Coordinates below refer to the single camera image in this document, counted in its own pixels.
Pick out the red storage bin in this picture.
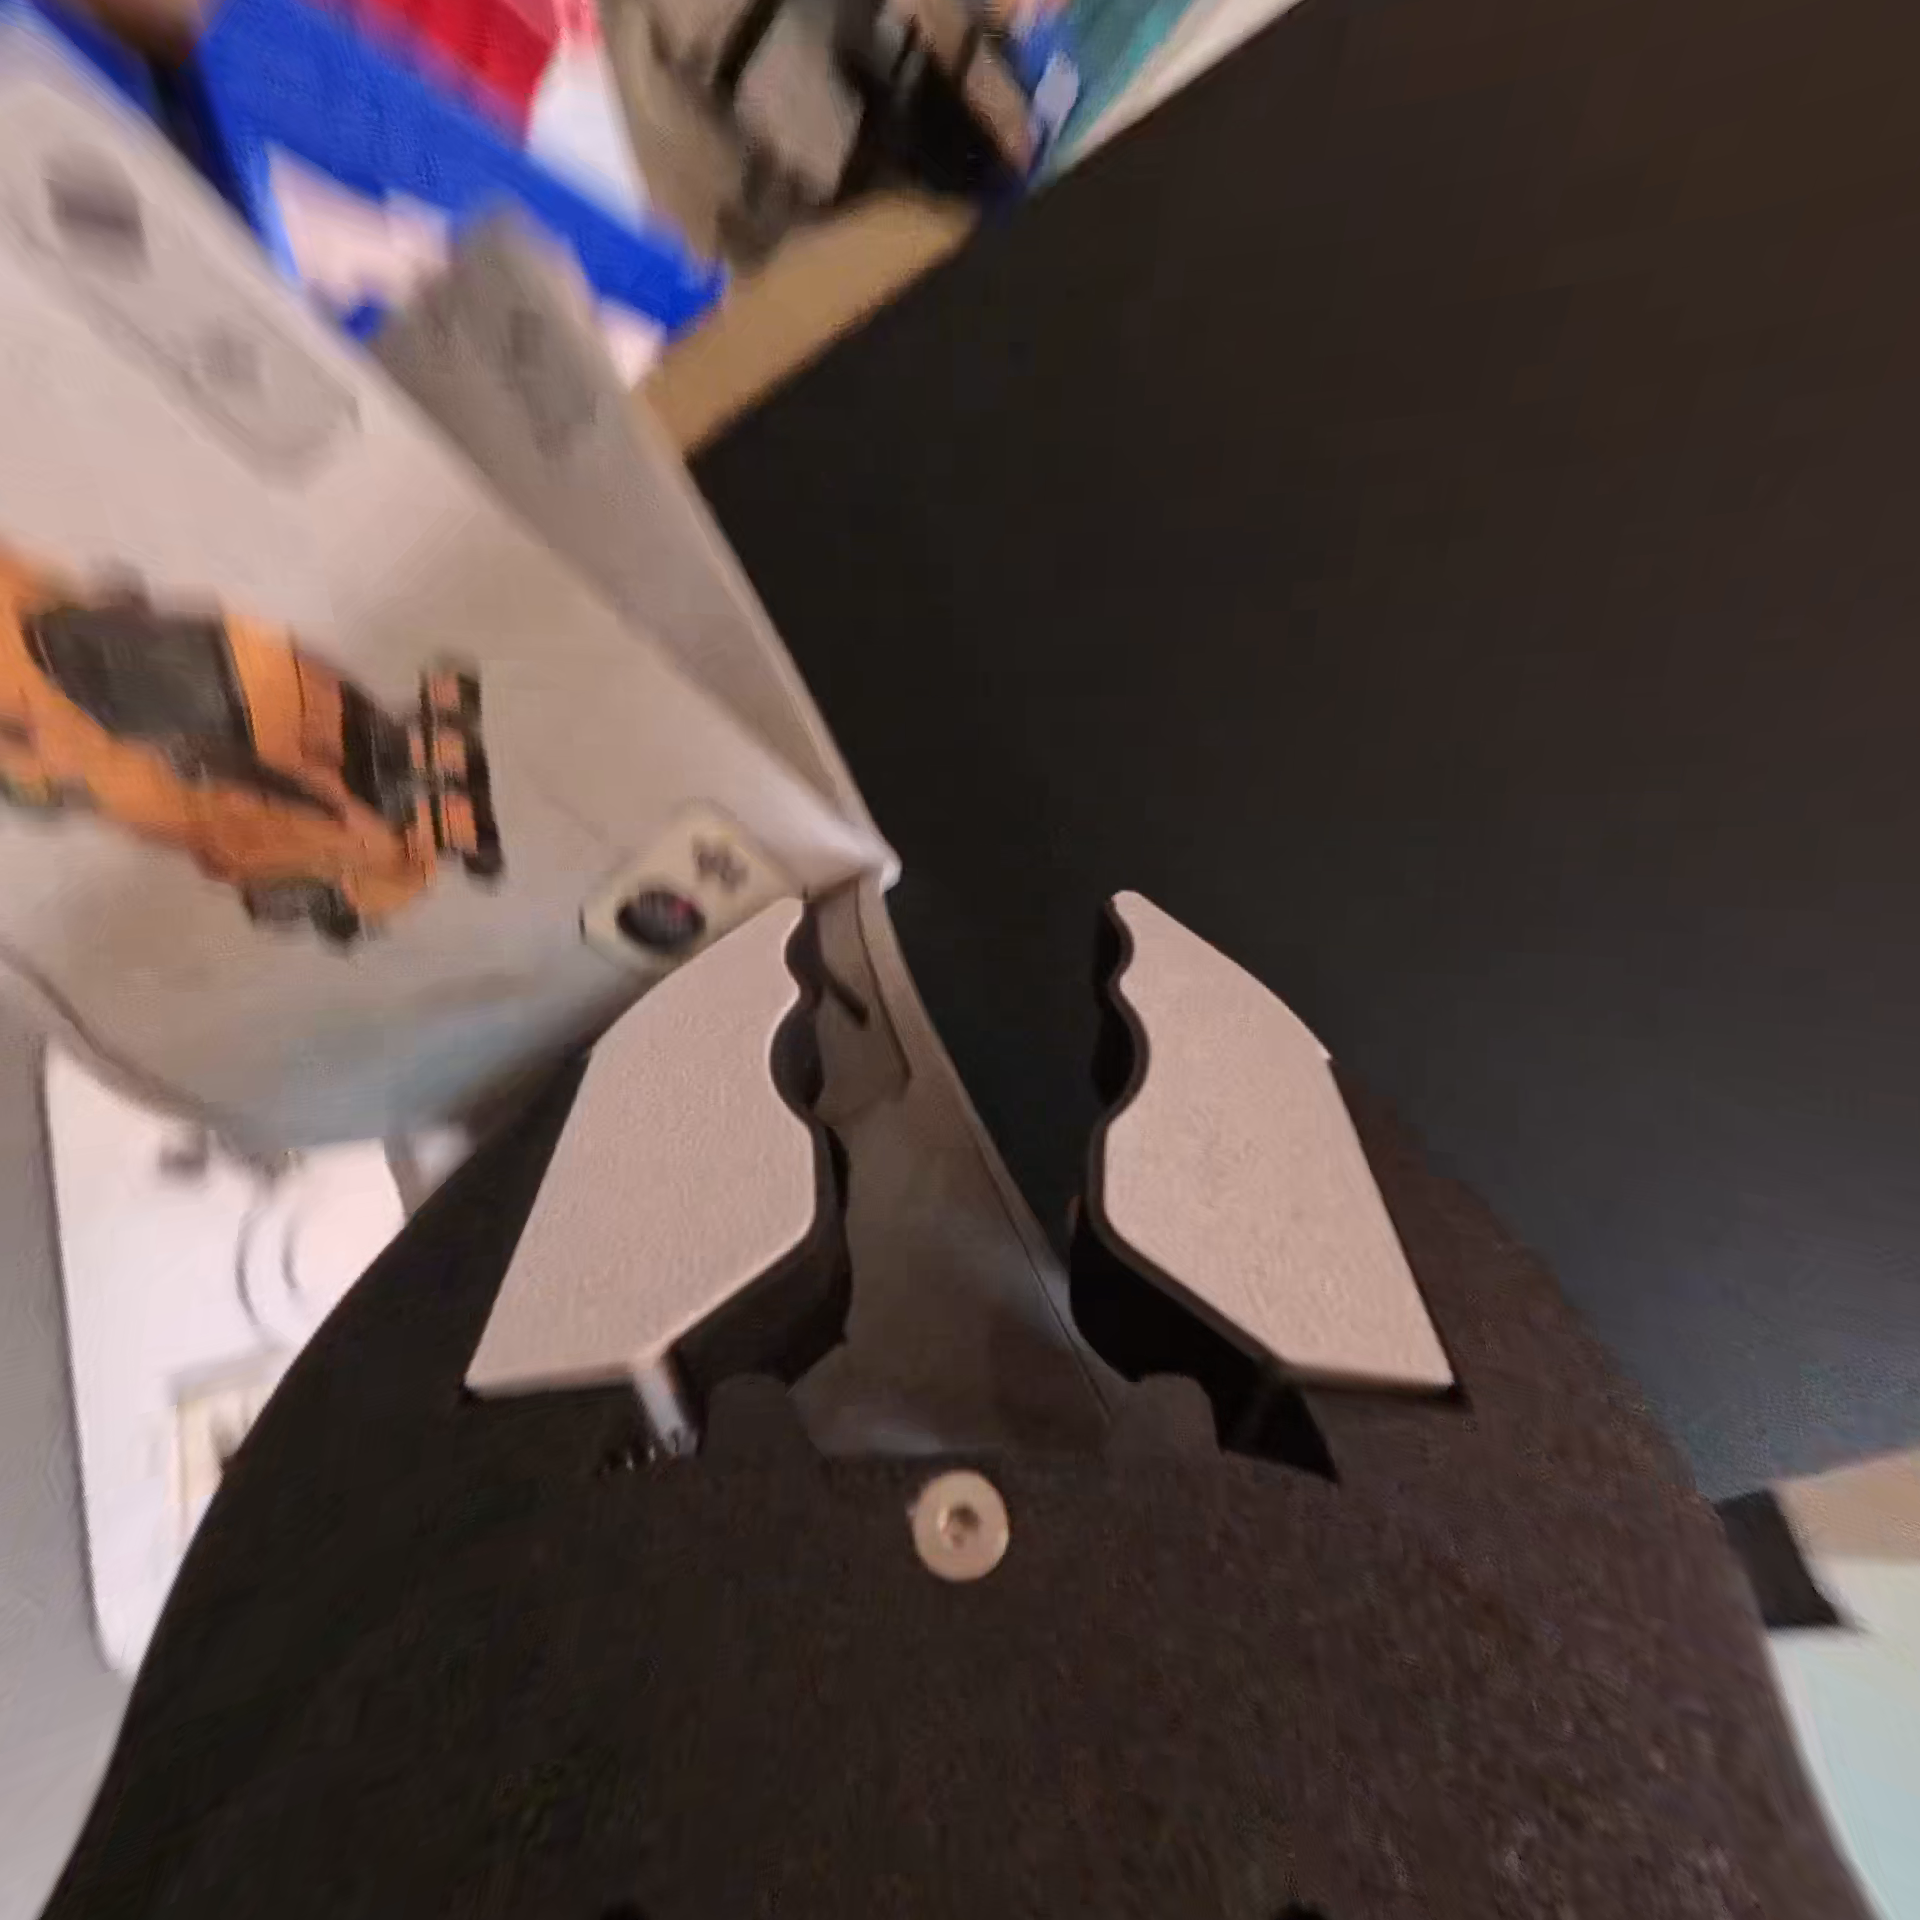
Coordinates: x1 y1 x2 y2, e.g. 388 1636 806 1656
359 0 605 127

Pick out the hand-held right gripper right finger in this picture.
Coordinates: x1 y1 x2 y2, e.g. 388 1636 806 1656
1067 890 1461 1467

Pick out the white book stand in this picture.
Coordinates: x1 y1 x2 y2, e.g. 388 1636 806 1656
40 1047 440 1672

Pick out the dark partition with wood edge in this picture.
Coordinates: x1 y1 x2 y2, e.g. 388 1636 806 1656
643 0 1920 1504

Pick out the blue storage bin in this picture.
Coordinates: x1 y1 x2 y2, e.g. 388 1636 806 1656
191 0 724 344

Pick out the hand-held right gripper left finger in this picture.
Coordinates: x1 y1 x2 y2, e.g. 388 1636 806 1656
462 896 859 1452

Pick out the lego instruction booklet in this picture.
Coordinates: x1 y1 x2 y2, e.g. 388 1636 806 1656
0 30 1123 1462

